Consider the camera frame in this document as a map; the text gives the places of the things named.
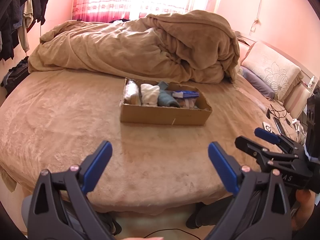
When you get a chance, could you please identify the blue white wipes pack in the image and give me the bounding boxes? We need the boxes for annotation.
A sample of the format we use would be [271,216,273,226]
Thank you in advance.
[172,90,200,99]

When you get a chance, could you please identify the blue grey socks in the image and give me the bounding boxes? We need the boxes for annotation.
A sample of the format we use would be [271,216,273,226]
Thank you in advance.
[157,81,180,108]

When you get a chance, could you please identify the white sock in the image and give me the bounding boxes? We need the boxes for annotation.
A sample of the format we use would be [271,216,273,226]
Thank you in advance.
[140,83,160,106]

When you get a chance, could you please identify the yellow tissue pack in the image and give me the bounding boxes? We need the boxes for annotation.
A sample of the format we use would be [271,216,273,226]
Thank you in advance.
[124,79,141,106]

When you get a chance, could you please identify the cotton swabs bag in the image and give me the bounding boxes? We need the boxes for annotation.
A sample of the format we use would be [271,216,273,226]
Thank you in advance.
[176,98,197,109]

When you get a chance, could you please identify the person's right hand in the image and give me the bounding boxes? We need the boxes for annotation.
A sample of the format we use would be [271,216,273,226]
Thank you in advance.
[291,190,316,231]

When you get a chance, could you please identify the person's left hand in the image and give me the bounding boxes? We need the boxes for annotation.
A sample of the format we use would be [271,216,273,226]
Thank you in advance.
[122,237,164,240]

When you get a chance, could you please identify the black smartphone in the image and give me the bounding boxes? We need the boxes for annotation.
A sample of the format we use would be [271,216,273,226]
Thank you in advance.
[273,117,286,135]

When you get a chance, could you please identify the striped cushion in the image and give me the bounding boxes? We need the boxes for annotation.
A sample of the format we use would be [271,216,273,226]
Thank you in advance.
[284,82,312,119]

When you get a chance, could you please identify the right black shoe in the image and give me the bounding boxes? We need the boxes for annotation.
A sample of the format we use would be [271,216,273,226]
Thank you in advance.
[185,196,233,229]

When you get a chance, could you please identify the black shoe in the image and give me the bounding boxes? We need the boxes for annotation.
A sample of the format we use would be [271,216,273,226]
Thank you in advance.
[63,200,122,236]
[185,196,233,229]

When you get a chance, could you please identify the left black shoe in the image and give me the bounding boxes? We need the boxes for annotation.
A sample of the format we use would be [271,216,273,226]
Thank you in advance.
[63,200,122,236]

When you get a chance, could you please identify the cream floral pillow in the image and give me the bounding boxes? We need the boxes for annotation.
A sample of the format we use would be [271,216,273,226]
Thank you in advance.
[241,42,304,102]

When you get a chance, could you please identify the purple grey pillow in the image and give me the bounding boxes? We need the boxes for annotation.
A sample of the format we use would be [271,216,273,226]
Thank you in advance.
[240,66,275,99]

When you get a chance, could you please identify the brown cardboard box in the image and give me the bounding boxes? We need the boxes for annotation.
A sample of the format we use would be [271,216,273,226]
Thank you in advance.
[120,83,212,126]

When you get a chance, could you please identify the tan fleece duvet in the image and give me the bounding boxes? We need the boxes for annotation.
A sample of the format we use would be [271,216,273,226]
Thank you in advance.
[28,10,240,83]

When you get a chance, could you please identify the black suitcase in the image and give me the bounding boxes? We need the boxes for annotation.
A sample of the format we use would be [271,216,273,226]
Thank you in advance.
[1,56,29,98]

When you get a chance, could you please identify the dark clothes on rack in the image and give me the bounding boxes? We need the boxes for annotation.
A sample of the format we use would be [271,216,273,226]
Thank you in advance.
[1,0,49,61]

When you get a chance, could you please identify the black charging cable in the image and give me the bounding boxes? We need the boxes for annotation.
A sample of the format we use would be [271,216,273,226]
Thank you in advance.
[266,103,288,119]

